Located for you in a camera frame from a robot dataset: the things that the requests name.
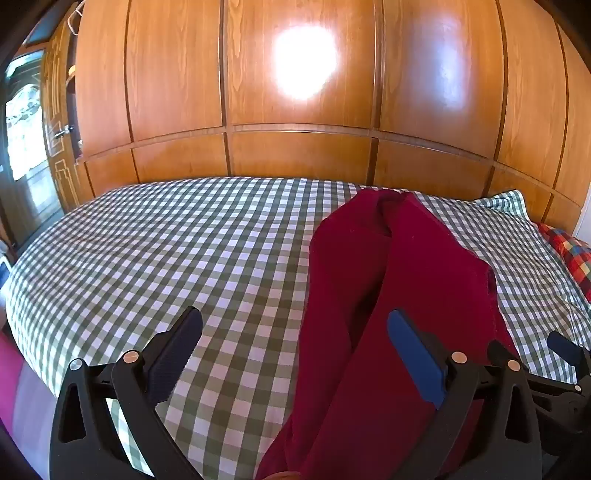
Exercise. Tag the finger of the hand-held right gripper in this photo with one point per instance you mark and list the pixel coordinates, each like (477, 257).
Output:
(496, 351)
(565, 348)

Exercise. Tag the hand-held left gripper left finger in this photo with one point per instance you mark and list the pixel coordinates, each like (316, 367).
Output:
(173, 355)

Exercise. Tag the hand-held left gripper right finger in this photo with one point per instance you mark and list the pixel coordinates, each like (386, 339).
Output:
(413, 360)

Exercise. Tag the dark red pants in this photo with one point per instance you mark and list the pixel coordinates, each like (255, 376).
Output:
(360, 258)

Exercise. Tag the clothes hanger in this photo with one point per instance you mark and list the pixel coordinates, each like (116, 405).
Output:
(75, 16)

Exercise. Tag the multicoloured checked pillow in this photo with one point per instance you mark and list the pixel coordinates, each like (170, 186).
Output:
(570, 251)

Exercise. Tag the bed with green checked sheet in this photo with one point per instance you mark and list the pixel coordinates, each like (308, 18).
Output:
(161, 258)

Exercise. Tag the pink cloth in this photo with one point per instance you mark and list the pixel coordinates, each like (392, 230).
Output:
(21, 406)

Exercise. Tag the glass panelled door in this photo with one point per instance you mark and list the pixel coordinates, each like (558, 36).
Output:
(25, 138)

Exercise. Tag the wooden panelled wardrobe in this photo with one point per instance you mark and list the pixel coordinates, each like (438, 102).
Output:
(300, 92)

